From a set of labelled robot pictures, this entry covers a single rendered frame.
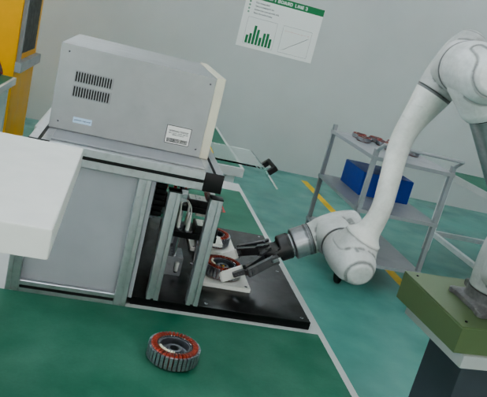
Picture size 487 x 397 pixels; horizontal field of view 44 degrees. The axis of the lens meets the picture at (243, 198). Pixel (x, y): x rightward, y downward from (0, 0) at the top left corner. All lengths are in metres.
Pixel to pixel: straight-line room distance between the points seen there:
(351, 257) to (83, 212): 0.66
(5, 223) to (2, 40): 4.53
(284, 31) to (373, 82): 1.24
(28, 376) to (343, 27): 6.41
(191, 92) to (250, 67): 5.53
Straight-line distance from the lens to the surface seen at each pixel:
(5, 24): 5.13
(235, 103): 7.04
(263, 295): 1.70
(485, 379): 2.03
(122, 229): 1.45
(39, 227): 0.64
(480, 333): 1.84
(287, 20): 7.07
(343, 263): 1.55
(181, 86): 1.49
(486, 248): 1.92
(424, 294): 1.95
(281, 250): 1.70
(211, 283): 1.66
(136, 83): 1.49
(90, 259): 1.48
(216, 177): 1.40
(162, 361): 1.29
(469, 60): 1.49
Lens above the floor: 1.44
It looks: 15 degrees down
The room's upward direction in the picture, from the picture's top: 15 degrees clockwise
